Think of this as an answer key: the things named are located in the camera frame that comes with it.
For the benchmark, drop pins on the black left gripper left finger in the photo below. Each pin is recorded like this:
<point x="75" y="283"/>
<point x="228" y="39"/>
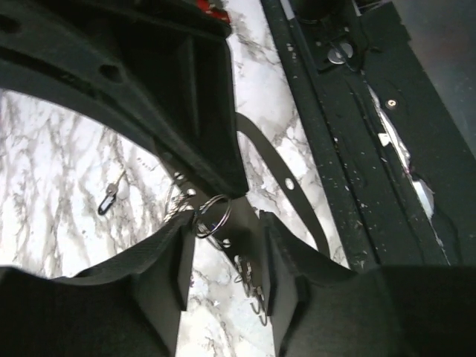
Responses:
<point x="129" y="305"/>

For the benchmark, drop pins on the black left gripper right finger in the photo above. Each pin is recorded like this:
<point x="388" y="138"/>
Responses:
<point x="319" y="308"/>

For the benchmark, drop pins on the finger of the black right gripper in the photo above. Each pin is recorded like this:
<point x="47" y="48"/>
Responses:
<point x="157" y="72"/>

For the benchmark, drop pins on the black tag key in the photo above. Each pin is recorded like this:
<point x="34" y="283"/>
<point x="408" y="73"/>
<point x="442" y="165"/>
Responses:
<point x="111" y="195"/>

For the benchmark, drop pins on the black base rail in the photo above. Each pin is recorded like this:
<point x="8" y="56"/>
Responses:
<point x="385" y="91"/>

